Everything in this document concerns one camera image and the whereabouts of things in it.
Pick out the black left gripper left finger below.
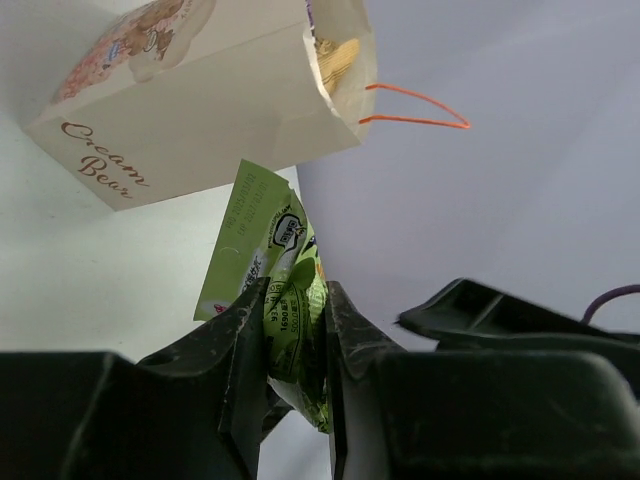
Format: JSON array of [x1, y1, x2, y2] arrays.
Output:
[[1, 279, 267, 479]]

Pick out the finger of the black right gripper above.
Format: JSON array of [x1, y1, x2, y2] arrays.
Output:
[[397, 278, 639, 353]]

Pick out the cream paper bag orange handles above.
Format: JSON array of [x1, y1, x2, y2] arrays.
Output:
[[22, 0, 471, 214]]

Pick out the green snack packet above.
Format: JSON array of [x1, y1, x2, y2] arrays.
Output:
[[194, 160, 329, 433]]

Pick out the large brown chips bag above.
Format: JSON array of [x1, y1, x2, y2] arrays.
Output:
[[312, 37, 360, 98]]

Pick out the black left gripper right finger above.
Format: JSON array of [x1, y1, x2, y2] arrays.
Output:
[[325, 282, 639, 479]]

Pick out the brown chocolate bar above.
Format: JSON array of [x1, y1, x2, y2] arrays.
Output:
[[305, 0, 315, 32]]

